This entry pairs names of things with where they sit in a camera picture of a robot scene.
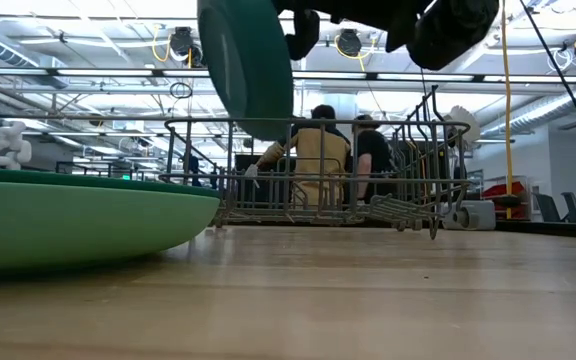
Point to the grey brush holder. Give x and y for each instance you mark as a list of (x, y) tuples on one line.
[(478, 215)]

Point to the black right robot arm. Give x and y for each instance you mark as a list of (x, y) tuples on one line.
[(453, 35)]

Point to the grey chair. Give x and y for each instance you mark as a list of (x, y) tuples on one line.
[(545, 207), (572, 206)]

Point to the red container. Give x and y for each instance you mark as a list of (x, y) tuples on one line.
[(498, 191)]

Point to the light green plate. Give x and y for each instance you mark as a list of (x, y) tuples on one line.
[(68, 225)]

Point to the person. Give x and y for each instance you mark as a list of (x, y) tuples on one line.
[(373, 150), (308, 145)]

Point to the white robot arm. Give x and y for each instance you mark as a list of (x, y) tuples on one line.
[(10, 145)]

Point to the black round weight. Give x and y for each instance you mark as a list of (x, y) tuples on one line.
[(505, 201)]

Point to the teal plate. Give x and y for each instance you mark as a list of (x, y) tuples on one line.
[(248, 65)]

